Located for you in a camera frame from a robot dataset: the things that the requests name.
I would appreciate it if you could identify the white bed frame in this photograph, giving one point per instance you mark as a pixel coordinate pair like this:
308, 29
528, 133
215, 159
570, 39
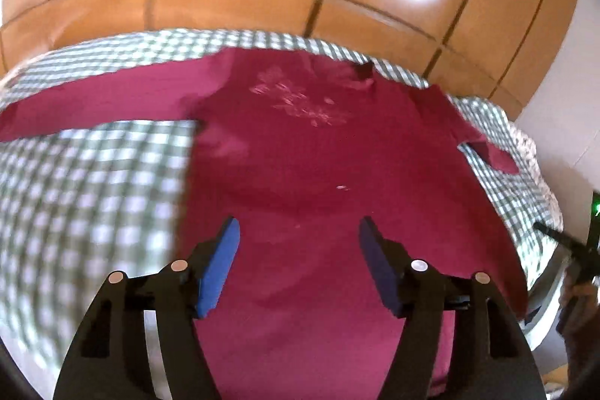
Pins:
546, 287

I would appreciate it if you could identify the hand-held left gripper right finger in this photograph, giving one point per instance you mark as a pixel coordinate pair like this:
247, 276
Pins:
377, 264

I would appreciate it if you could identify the green white checkered bedsheet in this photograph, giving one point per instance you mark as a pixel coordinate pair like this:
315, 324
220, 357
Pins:
93, 194

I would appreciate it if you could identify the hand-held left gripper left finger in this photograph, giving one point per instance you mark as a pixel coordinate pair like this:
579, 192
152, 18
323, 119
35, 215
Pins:
219, 269

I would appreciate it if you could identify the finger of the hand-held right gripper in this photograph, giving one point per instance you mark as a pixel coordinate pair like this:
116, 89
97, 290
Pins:
574, 252

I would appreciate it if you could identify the maroon long-sleeve shirt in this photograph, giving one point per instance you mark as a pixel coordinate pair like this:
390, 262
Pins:
304, 147

